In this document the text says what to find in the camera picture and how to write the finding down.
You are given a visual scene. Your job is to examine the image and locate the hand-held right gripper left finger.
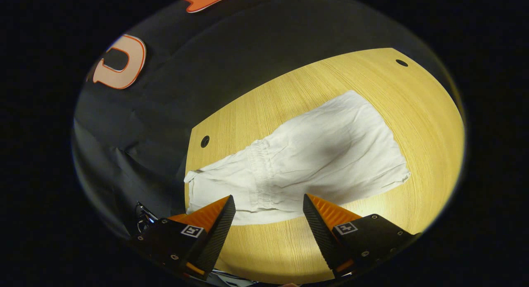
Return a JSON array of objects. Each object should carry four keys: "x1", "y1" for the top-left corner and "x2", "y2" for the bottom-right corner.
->
[{"x1": 132, "y1": 195, "x2": 236, "y2": 280}]

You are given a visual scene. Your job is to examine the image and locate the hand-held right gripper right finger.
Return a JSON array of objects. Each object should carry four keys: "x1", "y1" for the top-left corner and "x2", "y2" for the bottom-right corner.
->
[{"x1": 303, "y1": 193, "x2": 421, "y2": 279}]

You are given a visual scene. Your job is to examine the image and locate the white jeans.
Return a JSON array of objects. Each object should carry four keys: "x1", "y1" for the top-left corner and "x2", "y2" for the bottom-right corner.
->
[{"x1": 184, "y1": 90, "x2": 411, "y2": 225}]

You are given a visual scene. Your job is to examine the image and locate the black backdrop cloth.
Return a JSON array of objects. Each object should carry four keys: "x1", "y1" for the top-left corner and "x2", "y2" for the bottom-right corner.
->
[{"x1": 72, "y1": 0, "x2": 455, "y2": 238}]

